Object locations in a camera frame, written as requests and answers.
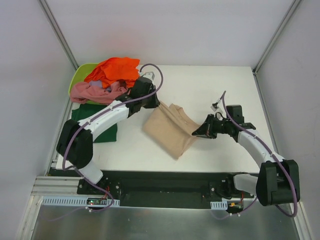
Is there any lavender t-shirt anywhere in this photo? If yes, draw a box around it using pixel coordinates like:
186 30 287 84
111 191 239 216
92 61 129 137
89 80 111 92

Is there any orange t-shirt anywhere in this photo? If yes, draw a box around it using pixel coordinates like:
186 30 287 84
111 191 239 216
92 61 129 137
84 57 140 89

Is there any pink red t-shirt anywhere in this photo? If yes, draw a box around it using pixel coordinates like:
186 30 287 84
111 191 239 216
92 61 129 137
69 81 128 105

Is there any folded dark green t-shirt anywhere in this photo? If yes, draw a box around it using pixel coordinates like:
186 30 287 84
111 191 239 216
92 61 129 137
71 103 118 143

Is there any right aluminium table rail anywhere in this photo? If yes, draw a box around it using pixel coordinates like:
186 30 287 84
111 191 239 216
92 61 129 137
252 70 279 153

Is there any white cable duct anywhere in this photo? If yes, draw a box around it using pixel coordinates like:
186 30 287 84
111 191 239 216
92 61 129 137
210 200 228 211
42 196 120 208

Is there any right white cable duct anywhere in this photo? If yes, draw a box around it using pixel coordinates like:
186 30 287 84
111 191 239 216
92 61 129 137
210 200 228 211

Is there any lime green plastic basket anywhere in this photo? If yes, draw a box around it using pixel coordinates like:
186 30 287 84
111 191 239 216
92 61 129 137
68 63 98 95

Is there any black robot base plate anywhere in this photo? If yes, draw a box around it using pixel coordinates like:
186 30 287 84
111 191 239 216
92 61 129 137
47 167 255 208

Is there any left white cable duct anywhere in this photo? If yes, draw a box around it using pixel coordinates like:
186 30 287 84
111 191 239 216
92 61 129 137
42 196 120 208

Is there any right aluminium frame post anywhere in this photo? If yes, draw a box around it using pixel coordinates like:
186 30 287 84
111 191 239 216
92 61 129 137
252 0 303 76

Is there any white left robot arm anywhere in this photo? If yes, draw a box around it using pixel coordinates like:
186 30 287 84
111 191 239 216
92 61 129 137
56 72 160 195

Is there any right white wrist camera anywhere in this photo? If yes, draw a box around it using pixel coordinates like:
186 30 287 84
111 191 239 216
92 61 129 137
210 102 220 112

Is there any front aluminium cross rail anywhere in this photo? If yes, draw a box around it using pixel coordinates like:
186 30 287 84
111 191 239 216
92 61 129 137
31 176 81 196

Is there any aluminium frame post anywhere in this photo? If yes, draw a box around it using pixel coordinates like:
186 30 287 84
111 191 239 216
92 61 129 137
37 0 79 70
252 0 303 76

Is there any beige t-shirt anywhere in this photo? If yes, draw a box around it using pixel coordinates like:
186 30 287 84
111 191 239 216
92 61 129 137
142 102 200 160

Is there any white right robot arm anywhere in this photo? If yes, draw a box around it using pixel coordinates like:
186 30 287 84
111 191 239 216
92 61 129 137
192 105 300 206

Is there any left aluminium frame post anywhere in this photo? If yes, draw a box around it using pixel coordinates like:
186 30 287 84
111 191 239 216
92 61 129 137
37 0 79 70

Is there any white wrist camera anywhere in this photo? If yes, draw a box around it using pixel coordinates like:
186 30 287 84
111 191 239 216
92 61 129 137
139 71 156 82
210 102 220 112

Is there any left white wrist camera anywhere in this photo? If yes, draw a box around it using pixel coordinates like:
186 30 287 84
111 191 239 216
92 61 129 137
139 71 156 82

